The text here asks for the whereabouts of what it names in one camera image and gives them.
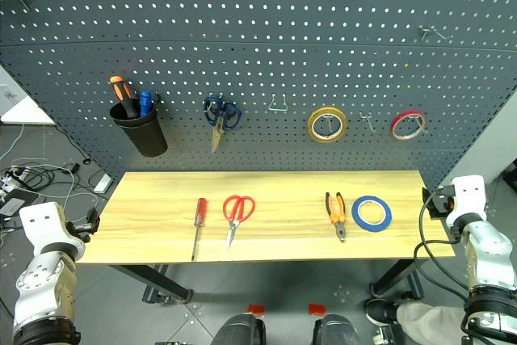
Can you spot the black plastic tool cup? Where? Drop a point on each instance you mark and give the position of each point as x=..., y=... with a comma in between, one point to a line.
x=143, y=135

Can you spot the black and white shoe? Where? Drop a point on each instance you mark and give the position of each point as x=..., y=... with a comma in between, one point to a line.
x=379, y=312

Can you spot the red floor tag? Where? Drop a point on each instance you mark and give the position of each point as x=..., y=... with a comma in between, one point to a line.
x=317, y=309
x=256, y=309

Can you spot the black table leg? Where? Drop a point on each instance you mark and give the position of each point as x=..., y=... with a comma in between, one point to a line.
x=157, y=280
x=398, y=276

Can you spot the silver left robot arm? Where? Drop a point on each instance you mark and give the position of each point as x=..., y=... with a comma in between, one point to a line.
x=44, y=280

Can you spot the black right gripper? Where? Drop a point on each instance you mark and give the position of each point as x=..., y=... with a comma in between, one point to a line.
x=445, y=201

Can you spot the orange and black pliers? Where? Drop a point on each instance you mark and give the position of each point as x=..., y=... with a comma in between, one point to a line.
x=337, y=215

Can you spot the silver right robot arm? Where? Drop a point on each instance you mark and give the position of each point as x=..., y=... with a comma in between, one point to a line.
x=486, y=256

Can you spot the grey pegboard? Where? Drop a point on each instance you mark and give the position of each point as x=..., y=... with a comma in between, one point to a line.
x=282, y=54

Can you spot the thin red tape roll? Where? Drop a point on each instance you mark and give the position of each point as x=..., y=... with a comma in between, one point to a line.
x=398, y=119

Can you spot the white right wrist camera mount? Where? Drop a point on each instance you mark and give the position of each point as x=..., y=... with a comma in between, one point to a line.
x=468, y=199

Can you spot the blue tape roll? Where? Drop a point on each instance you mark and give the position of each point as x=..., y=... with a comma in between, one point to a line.
x=357, y=220

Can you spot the orange and black screwdriver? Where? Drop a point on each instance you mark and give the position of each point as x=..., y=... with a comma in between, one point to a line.
x=123, y=92

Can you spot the white power strip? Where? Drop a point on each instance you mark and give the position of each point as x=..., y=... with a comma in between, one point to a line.
x=103, y=184

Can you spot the dark rounded robot shape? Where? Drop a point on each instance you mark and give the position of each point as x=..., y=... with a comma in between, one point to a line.
x=240, y=331
x=337, y=331

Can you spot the yellow tape roll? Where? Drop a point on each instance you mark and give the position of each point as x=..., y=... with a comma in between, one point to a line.
x=313, y=131

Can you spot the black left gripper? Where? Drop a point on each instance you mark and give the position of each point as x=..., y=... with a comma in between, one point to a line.
x=78, y=231

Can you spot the beige trouser leg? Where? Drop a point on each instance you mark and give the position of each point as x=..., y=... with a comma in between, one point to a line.
x=432, y=322

